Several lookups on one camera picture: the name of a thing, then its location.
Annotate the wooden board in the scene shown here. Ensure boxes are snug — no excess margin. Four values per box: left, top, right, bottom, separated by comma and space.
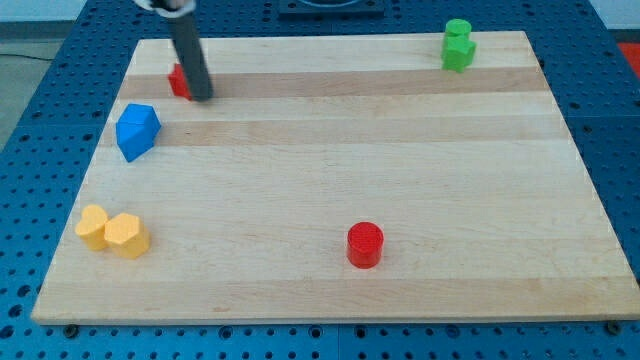
32, 31, 639, 325

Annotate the red cylinder block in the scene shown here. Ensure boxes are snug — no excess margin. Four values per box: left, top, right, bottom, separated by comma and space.
346, 222, 384, 269

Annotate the small red block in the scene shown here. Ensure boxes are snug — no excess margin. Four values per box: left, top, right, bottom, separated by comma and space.
167, 63, 192, 101

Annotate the green star block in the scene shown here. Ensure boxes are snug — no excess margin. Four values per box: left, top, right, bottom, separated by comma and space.
441, 36, 477, 73

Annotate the blue pentagon block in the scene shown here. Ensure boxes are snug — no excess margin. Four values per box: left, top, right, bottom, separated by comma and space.
115, 103, 161, 162

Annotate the yellow hexagon block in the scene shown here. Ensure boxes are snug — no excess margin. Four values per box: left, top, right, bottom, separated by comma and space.
104, 213, 151, 259

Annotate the green cylinder block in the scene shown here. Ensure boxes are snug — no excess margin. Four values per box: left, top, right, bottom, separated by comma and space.
443, 18, 472, 49

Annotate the yellow heart block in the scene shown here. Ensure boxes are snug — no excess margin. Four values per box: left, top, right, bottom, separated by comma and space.
74, 204, 109, 251

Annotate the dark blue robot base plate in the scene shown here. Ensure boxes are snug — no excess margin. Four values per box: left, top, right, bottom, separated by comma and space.
273, 0, 386, 19

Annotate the black floor cable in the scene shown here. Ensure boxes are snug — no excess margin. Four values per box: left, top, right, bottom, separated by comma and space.
0, 52, 55, 63

